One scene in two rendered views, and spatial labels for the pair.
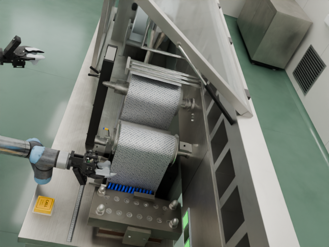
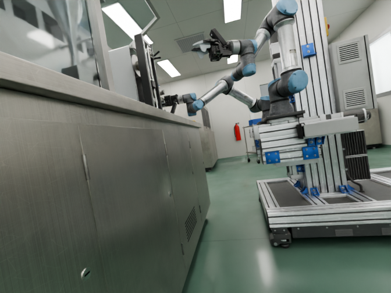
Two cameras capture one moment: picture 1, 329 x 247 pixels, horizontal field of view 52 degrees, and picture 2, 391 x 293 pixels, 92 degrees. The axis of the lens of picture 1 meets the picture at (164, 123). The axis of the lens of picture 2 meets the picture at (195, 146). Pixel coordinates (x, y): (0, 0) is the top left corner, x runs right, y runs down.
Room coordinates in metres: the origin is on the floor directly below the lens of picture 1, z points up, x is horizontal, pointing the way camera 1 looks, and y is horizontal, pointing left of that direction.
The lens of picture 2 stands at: (2.39, 1.09, 0.74)
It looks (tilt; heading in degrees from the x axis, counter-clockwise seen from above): 2 degrees down; 205
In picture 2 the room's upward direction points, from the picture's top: 9 degrees counter-clockwise
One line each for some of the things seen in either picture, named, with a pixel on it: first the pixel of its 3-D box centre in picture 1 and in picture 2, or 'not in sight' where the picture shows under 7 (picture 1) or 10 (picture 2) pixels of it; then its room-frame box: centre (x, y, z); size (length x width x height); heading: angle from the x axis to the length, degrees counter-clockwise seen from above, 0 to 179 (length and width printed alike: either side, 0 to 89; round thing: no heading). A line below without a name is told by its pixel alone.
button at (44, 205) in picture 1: (44, 204); not in sight; (0.84, 0.35, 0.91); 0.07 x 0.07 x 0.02; 14
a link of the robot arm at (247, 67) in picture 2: not in sight; (246, 66); (1.25, 0.95, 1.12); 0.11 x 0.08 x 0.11; 37
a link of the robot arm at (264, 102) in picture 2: not in sight; (266, 102); (0.50, 0.99, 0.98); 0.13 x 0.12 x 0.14; 46
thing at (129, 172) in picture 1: (135, 175); not in sight; (1.02, 0.03, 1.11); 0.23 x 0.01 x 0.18; 104
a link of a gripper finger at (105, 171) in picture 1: (106, 171); not in sight; (0.97, 0.15, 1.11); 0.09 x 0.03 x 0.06; 103
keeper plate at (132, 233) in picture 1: (136, 236); not in sight; (0.82, -0.07, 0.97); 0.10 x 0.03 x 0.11; 104
